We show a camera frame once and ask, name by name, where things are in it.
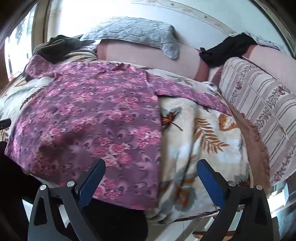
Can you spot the striped floral pillow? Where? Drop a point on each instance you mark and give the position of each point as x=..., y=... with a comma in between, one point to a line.
x=266, y=104

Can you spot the grey quilted pillow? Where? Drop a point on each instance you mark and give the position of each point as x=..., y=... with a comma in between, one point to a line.
x=138, y=30

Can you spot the dark grey garment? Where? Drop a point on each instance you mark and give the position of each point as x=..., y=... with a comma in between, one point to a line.
x=55, y=48

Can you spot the person's black pants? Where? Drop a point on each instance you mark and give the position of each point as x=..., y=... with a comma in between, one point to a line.
x=13, y=176

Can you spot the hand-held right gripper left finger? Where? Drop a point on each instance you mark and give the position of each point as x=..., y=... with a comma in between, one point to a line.
x=92, y=180

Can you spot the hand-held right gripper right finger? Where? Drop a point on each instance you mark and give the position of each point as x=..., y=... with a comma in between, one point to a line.
x=211, y=183

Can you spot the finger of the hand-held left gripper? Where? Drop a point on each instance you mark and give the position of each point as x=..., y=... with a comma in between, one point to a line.
x=4, y=124

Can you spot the black garment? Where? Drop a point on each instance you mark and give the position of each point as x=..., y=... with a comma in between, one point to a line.
x=226, y=51

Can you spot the leaf print blanket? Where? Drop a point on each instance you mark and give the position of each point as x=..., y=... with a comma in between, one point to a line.
x=196, y=139

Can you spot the purple floral shirt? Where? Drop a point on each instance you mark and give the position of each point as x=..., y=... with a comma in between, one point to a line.
x=92, y=115

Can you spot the window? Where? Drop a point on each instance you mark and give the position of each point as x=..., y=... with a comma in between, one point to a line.
x=23, y=34

